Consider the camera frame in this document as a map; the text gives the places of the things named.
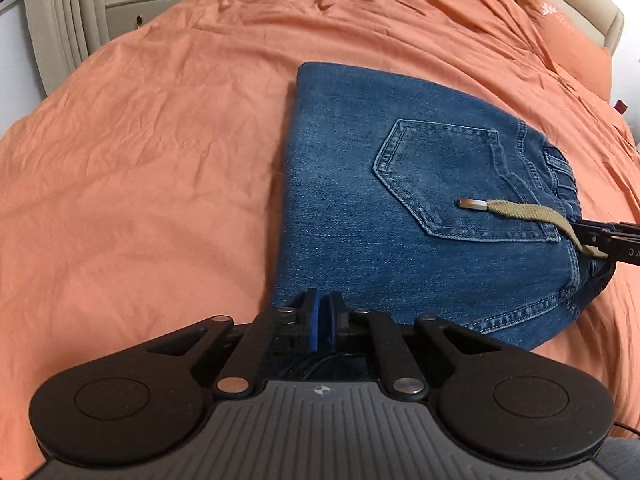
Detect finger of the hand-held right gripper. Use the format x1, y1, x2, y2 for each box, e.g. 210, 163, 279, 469
570, 218, 640, 239
579, 236, 615, 261

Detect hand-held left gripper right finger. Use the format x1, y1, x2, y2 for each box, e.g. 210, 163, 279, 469
322, 291, 502, 401

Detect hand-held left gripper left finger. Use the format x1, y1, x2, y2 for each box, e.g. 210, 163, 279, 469
145, 287, 321, 401

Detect blue denim pants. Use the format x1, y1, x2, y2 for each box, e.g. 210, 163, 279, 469
272, 61, 617, 381

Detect large orange pillow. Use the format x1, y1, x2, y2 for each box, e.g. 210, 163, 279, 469
512, 0, 614, 102

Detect beige upholstered bed headboard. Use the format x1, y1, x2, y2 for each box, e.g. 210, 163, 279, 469
500, 0, 626, 57

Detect orange duvet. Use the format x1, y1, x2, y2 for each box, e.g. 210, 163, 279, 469
0, 0, 640, 468

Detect beige nightstand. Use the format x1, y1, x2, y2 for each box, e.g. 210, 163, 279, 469
104, 0, 211, 32

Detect beige pleated curtain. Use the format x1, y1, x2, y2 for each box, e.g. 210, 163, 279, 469
20, 0, 113, 98

